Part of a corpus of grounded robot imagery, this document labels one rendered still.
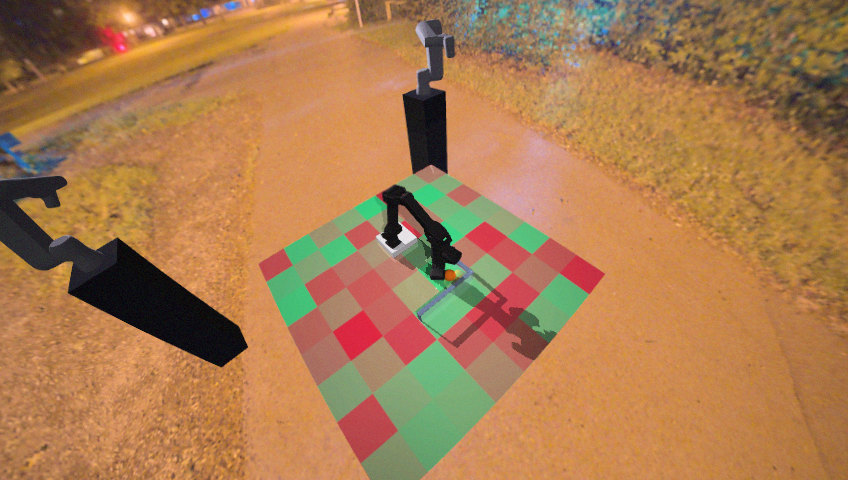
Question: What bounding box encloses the clear l-shaped low wall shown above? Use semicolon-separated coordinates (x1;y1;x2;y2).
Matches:
421;264;474;321

